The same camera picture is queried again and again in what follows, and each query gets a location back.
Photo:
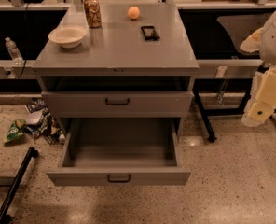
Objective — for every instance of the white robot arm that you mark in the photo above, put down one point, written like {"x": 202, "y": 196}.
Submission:
{"x": 263, "y": 40}

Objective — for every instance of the white paper bowl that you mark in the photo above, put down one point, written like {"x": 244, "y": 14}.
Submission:
{"x": 69, "y": 36}

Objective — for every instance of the grey middle drawer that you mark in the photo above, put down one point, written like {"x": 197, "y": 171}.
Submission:
{"x": 118, "y": 104}

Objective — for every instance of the gold crumpled drink can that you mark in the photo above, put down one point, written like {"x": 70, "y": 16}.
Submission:
{"x": 93, "y": 13}

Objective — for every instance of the orange fruit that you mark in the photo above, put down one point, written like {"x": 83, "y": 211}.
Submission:
{"x": 133, "y": 13}

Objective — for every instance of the grey open bottom drawer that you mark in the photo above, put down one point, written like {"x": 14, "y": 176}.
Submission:
{"x": 131, "y": 152}

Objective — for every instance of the green chip bag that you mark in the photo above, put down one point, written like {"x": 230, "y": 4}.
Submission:
{"x": 15, "y": 131}

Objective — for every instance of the pile of snack packages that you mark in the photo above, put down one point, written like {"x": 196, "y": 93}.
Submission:
{"x": 40, "y": 123}

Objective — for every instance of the grey metal drawer cabinet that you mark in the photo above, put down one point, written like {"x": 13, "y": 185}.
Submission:
{"x": 116, "y": 57}

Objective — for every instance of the black floor stand bar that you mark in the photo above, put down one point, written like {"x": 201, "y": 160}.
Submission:
{"x": 13, "y": 182}

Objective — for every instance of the grey chair seat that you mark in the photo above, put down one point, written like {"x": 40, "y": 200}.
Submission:
{"x": 239, "y": 27}

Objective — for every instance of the clear plastic water bottle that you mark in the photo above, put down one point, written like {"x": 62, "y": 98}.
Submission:
{"x": 13, "y": 51}

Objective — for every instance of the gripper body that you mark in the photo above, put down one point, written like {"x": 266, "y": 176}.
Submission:
{"x": 275, "y": 41}

